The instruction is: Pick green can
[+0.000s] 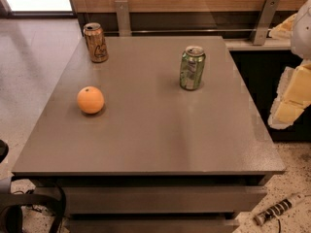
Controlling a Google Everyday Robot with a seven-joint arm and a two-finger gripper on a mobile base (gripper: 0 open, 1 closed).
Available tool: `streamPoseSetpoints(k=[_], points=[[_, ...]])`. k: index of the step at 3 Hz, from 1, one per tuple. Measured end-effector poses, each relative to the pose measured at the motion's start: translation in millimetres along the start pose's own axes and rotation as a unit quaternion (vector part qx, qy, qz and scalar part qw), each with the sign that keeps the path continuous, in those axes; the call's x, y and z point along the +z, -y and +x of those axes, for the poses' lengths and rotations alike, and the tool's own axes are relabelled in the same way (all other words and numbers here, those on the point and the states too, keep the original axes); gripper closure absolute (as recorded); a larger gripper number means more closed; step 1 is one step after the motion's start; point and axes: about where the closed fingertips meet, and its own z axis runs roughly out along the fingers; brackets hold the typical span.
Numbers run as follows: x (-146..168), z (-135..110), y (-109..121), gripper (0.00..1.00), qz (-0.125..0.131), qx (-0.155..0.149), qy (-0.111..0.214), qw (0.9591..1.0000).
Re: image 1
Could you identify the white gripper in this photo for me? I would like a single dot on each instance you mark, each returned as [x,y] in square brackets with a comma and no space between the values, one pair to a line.
[301,33]

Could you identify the gray drawer cabinet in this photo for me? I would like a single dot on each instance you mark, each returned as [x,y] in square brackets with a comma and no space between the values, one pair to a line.
[156,158]

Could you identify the black chair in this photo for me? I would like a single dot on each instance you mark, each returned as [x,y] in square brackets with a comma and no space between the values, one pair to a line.
[11,204]

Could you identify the brown soda can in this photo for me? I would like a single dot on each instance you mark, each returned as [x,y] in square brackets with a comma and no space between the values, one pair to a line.
[95,42]

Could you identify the green soda can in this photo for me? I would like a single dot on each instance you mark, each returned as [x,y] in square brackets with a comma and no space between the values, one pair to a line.
[192,66]

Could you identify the orange fruit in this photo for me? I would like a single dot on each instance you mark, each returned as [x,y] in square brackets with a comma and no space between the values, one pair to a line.
[90,100]

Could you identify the right metal bracket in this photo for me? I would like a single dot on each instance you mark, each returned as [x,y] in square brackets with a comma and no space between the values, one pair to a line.
[259,34]

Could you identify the white power strip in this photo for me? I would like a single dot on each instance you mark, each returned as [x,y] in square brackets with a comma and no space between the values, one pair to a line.
[279,208]

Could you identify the metal bracket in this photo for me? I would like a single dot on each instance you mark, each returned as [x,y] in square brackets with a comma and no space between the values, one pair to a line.
[123,18]
[259,34]

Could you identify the left metal bracket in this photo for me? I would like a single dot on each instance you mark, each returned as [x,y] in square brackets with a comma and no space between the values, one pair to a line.
[123,18]

